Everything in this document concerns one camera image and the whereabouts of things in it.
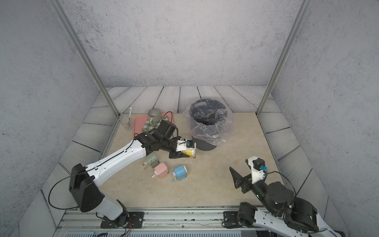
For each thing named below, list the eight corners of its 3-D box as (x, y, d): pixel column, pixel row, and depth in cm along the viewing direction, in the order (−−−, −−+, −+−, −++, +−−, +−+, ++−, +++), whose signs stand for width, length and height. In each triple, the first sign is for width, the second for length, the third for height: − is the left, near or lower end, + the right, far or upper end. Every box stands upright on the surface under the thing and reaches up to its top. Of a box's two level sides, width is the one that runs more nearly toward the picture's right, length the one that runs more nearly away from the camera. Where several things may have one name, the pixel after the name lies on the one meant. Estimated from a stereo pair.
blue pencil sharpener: (173, 181, 87) (172, 176, 82) (174, 170, 92) (173, 165, 86) (186, 181, 87) (185, 176, 82) (186, 170, 92) (186, 165, 86)
